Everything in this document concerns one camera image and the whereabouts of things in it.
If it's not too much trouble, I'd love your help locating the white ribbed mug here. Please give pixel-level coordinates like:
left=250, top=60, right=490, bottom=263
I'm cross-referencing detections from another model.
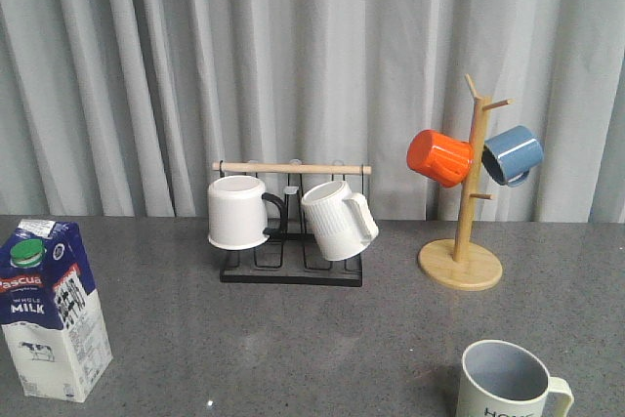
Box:
left=302, top=181, right=379, bottom=261

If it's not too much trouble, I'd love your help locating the wooden mug tree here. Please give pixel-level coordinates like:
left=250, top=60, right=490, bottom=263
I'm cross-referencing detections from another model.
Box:
left=418, top=75, right=512, bottom=291

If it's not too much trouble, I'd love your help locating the white mug black handle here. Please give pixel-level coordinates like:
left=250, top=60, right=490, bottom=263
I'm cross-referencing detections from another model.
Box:
left=207, top=175, right=288, bottom=250

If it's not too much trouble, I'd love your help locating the blue mug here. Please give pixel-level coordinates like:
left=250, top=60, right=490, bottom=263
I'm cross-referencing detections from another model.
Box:
left=481, top=125, right=544, bottom=187

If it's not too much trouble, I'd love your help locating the cream ribbed cup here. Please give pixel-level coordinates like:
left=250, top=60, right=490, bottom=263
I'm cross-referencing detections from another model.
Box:
left=455, top=339, right=574, bottom=416

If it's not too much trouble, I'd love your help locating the blue white milk carton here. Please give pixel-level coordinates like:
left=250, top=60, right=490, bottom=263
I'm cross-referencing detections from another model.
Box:
left=1, top=219, right=112, bottom=402

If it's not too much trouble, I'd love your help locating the orange mug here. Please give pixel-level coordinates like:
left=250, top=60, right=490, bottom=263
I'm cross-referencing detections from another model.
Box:
left=406, top=130, right=474, bottom=188

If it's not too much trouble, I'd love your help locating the black wire mug rack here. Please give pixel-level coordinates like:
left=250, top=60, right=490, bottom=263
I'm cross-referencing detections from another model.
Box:
left=213, top=159, right=372, bottom=287

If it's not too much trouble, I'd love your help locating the grey curtain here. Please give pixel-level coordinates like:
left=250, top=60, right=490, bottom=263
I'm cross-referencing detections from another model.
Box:
left=1, top=0, right=624, bottom=222

